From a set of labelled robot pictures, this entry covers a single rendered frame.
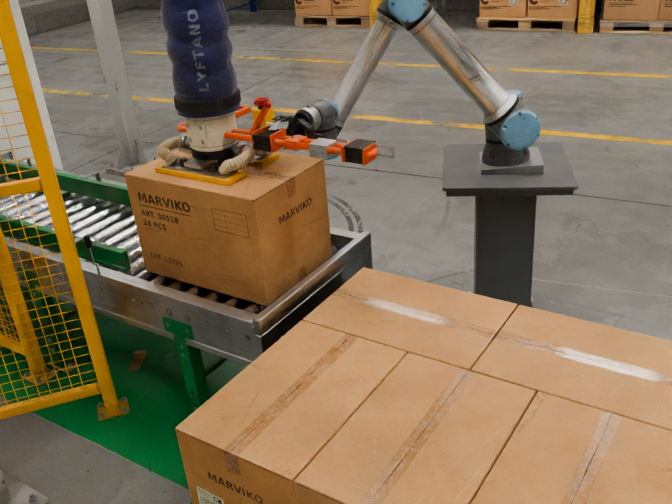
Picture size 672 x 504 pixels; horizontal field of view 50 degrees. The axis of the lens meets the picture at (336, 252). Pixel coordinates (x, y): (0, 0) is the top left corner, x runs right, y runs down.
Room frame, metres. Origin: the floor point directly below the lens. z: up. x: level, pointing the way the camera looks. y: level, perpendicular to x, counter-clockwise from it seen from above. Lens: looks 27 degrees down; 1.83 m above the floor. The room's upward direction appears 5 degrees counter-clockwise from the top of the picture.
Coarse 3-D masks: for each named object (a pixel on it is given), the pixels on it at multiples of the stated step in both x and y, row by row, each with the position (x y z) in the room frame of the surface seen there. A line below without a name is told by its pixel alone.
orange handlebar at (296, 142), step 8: (240, 112) 2.63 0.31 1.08; (248, 112) 2.67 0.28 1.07; (184, 128) 2.49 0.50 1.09; (224, 136) 2.38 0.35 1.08; (232, 136) 2.36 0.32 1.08; (240, 136) 2.34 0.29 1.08; (248, 136) 2.32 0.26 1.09; (288, 136) 2.28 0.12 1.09; (296, 136) 2.26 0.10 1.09; (304, 136) 2.26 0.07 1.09; (280, 144) 2.24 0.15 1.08; (288, 144) 2.23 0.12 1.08; (296, 144) 2.21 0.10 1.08; (304, 144) 2.20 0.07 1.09; (336, 144) 2.17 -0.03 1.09; (344, 144) 2.16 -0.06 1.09; (328, 152) 2.14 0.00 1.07; (336, 152) 2.12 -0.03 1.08; (368, 152) 2.07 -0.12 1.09; (376, 152) 2.08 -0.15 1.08
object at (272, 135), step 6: (264, 126) 2.35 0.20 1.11; (252, 132) 2.30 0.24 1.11; (258, 132) 2.32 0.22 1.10; (264, 132) 2.33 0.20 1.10; (270, 132) 2.32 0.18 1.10; (276, 132) 2.28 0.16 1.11; (282, 132) 2.30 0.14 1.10; (252, 138) 2.29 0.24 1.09; (258, 138) 2.27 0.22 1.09; (264, 138) 2.26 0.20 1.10; (270, 138) 2.25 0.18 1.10; (276, 138) 2.27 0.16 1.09; (258, 144) 2.28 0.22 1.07; (264, 144) 2.27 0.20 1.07; (270, 144) 2.26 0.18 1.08; (264, 150) 2.26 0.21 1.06; (270, 150) 2.25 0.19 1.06; (276, 150) 2.27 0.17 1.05
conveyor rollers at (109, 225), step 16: (64, 192) 3.42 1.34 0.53; (0, 208) 3.24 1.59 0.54; (16, 208) 3.21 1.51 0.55; (32, 208) 3.19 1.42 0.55; (48, 208) 3.24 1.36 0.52; (80, 208) 3.17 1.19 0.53; (96, 208) 3.14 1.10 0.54; (112, 208) 3.11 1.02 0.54; (128, 208) 3.09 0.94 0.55; (48, 224) 3.02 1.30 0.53; (80, 224) 2.96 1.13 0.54; (96, 224) 2.94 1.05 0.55; (112, 224) 2.98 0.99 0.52; (128, 224) 2.94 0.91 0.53; (96, 240) 2.80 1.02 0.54; (112, 240) 2.76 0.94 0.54; (128, 240) 2.74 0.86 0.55; (128, 256) 2.60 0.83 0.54; (128, 272) 2.47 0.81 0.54; (144, 272) 2.44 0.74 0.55; (176, 288) 2.31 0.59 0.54; (192, 288) 2.28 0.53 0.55; (240, 304) 2.18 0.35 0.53; (256, 304) 2.13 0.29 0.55
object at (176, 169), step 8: (184, 160) 2.40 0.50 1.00; (160, 168) 2.41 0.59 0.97; (168, 168) 2.41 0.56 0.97; (176, 168) 2.39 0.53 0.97; (184, 168) 2.38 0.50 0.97; (192, 168) 2.37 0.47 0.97; (208, 168) 2.36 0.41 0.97; (216, 168) 2.32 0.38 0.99; (184, 176) 2.35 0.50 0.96; (192, 176) 2.32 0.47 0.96; (200, 176) 2.30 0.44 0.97; (208, 176) 2.29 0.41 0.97; (216, 176) 2.28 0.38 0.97; (224, 176) 2.27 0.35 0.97; (232, 176) 2.28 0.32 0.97; (240, 176) 2.29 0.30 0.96; (224, 184) 2.24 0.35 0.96
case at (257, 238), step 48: (144, 192) 2.40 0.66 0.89; (192, 192) 2.26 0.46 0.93; (240, 192) 2.17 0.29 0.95; (288, 192) 2.25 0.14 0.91; (144, 240) 2.43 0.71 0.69; (192, 240) 2.28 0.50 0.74; (240, 240) 2.15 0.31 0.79; (288, 240) 2.22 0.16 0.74; (240, 288) 2.17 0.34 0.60; (288, 288) 2.20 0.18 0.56
